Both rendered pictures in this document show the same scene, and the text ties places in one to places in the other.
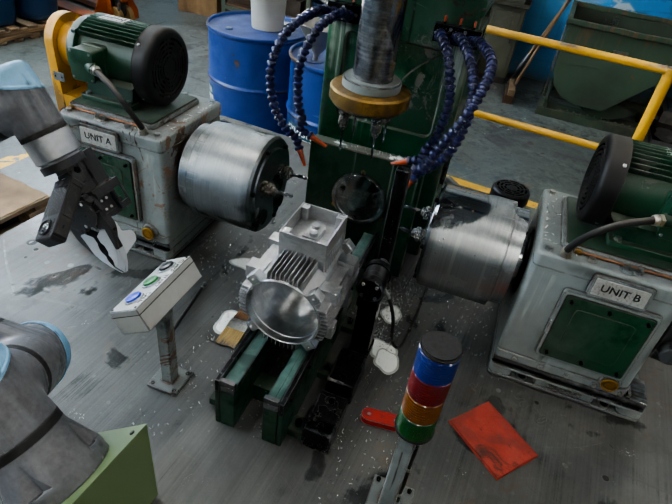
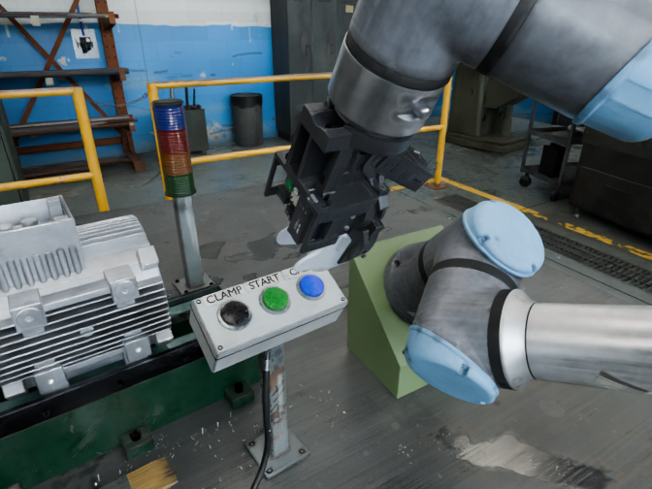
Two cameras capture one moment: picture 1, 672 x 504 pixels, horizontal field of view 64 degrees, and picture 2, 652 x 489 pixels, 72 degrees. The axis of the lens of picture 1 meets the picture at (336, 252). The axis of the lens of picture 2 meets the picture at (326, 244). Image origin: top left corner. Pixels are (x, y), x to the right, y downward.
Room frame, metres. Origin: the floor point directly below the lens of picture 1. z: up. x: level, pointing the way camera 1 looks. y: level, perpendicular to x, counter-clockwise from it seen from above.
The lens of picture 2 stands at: (1.03, 0.65, 1.35)
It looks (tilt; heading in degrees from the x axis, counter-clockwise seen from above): 26 degrees down; 220
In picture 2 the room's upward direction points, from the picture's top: straight up
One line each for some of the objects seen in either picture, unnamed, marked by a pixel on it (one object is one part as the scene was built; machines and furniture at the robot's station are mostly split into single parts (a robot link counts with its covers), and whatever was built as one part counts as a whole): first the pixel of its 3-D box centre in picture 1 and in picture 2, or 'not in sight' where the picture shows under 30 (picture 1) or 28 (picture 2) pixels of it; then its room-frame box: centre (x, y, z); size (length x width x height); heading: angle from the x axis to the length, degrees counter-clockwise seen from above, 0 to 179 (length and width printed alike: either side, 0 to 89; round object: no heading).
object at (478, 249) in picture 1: (481, 247); not in sight; (1.04, -0.33, 1.04); 0.41 x 0.25 x 0.25; 75
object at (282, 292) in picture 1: (301, 283); (75, 299); (0.85, 0.06, 1.01); 0.20 x 0.19 x 0.19; 165
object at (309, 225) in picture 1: (313, 237); (19, 244); (0.89, 0.05, 1.11); 0.12 x 0.11 x 0.07; 165
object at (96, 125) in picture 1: (142, 164); not in sight; (1.28, 0.56, 0.99); 0.35 x 0.31 x 0.37; 75
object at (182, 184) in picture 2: (417, 418); (179, 181); (0.53, -0.16, 1.05); 0.06 x 0.06 x 0.04
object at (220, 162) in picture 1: (220, 170); not in sight; (1.22, 0.33, 1.04); 0.37 x 0.25 x 0.25; 75
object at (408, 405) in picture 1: (423, 400); (176, 161); (0.53, -0.16, 1.10); 0.06 x 0.06 x 0.04
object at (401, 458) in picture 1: (411, 434); (181, 202); (0.53, -0.16, 1.01); 0.08 x 0.08 x 0.42; 75
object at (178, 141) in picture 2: (430, 380); (173, 139); (0.53, -0.16, 1.14); 0.06 x 0.06 x 0.04
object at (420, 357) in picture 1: (437, 359); (169, 116); (0.53, -0.16, 1.19); 0.06 x 0.06 x 0.04
